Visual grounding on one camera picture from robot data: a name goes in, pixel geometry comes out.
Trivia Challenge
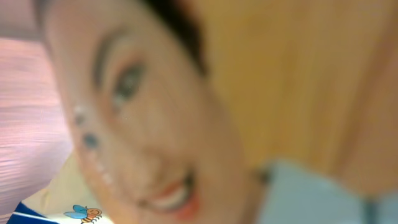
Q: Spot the yellow snack bag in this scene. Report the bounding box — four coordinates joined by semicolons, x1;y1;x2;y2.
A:
21;0;398;224

